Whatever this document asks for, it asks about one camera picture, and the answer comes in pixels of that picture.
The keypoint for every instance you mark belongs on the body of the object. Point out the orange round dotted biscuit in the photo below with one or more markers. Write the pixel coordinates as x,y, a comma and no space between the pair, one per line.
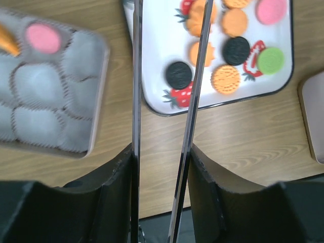
225,79

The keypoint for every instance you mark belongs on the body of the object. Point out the rose gold tin lid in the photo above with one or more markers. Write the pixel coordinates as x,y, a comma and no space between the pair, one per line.
310,93

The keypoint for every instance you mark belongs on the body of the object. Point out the orange dotted biscuit upper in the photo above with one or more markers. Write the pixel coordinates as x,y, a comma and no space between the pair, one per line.
236,4

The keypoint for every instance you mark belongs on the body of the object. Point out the steel slotted serving tongs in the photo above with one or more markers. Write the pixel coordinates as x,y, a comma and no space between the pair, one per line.
189,128

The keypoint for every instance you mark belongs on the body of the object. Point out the orange flower swirl cookie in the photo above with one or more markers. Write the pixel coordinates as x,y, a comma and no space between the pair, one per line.
195,17

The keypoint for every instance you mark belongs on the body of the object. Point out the pink sandwich cookie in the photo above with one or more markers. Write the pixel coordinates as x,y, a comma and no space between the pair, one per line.
269,12
43,38

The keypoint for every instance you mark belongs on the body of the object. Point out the white paper cupcake liner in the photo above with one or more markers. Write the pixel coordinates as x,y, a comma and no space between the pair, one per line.
29,54
39,86
8,64
7,132
76,135
39,127
84,57
82,97

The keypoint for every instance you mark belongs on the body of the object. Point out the white strawberry print tray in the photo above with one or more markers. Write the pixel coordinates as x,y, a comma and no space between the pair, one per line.
166,40

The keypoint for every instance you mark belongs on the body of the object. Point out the orange scalloped cookie lower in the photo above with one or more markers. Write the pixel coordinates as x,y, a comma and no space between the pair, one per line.
193,53

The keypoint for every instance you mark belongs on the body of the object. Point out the black sandwich cookie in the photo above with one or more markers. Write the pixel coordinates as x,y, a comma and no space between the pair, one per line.
178,75
236,50

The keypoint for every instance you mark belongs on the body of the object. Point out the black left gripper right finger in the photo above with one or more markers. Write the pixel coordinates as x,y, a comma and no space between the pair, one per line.
228,208

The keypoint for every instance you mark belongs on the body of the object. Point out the orange scalloped cookie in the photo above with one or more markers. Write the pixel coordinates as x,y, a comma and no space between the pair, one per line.
193,53
234,22

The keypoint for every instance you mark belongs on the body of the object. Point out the green sandwich cookie lower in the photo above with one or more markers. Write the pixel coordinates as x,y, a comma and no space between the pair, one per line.
270,60

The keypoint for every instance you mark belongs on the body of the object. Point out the black sandwich cookie right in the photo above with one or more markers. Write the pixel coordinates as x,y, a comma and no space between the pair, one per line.
236,50

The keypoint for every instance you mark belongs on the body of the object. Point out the rose gold cookie tin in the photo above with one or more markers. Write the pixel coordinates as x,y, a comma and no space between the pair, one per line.
11,19

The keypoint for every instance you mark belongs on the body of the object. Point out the orange scalloped cookie middle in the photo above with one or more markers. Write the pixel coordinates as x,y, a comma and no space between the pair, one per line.
234,22

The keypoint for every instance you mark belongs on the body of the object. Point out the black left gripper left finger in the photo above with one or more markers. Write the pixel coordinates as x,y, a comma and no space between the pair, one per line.
112,182

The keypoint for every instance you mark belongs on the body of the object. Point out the black sandwich cookie left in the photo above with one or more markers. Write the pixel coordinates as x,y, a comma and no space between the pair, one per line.
178,75

